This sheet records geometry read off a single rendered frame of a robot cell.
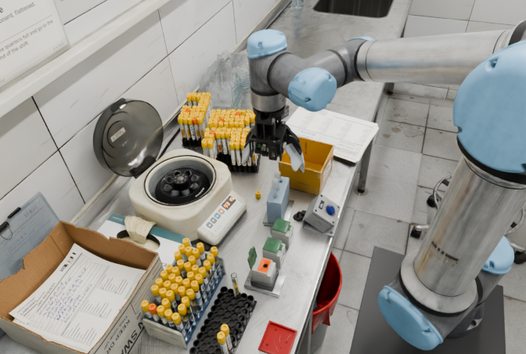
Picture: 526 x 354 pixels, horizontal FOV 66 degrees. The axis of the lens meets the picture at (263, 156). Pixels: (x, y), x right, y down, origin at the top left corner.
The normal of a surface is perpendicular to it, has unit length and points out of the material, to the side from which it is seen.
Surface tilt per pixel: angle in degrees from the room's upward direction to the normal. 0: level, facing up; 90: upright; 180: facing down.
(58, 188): 90
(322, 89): 90
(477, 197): 89
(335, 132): 1
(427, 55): 66
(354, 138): 1
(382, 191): 0
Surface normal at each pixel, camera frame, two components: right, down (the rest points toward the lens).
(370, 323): 0.01, -0.73
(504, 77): -0.78, 0.32
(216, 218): 0.33, -0.55
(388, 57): -0.83, 0.00
